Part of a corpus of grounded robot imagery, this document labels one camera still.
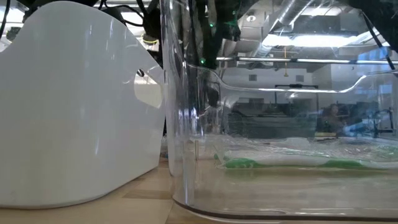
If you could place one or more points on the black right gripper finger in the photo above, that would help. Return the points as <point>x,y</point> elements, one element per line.
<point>213,96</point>

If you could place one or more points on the teal plastic bin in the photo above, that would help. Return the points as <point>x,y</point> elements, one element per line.
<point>273,127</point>

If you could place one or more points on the white plastic bin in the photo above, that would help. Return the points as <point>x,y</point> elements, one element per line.
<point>62,124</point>

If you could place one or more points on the black ceiling-hung device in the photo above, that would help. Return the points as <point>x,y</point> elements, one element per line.
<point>150,40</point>
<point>12,33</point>

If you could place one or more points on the person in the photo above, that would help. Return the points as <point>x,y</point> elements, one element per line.
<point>332,119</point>

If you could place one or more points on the grey horizontal rail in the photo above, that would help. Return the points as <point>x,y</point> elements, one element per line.
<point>311,60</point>

